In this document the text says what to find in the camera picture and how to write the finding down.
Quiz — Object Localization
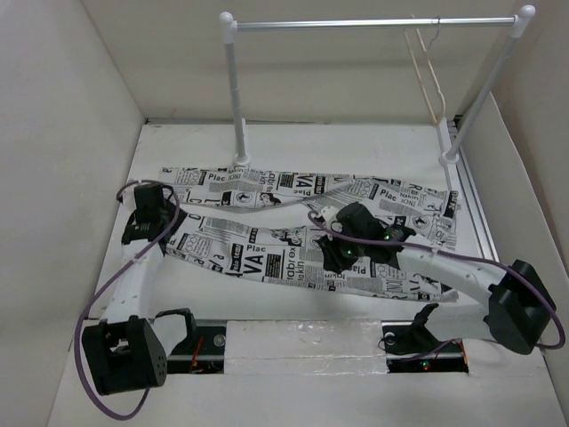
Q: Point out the newspaper print trousers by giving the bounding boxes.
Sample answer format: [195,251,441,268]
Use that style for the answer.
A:
[159,166,459,302]

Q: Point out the white metal clothes rack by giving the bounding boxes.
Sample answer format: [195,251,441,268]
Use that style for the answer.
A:
[218,4,535,189]

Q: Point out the beige clothes hanger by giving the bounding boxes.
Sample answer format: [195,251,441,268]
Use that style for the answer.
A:
[403,28,446,127]

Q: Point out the aluminium rail right side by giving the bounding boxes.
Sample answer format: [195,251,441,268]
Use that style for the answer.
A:
[446,116,499,268]

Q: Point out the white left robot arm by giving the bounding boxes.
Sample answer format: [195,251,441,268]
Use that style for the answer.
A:
[81,181,198,396]

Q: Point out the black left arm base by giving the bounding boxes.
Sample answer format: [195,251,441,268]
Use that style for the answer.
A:
[150,309,227,377]

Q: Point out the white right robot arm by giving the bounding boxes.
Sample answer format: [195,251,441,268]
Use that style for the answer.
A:
[308,203,566,359]

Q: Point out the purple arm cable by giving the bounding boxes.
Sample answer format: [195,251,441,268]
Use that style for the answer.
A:
[307,210,565,350]
[76,179,181,421]

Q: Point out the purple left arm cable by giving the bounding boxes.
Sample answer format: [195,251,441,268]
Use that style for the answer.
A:
[76,179,181,421]

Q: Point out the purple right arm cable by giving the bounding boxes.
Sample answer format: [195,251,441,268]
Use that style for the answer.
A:
[307,210,565,350]

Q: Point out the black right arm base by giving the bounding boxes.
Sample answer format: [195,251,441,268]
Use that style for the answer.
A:
[378,303,469,374]

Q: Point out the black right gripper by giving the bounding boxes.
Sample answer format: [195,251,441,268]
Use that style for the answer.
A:
[318,225,367,273]

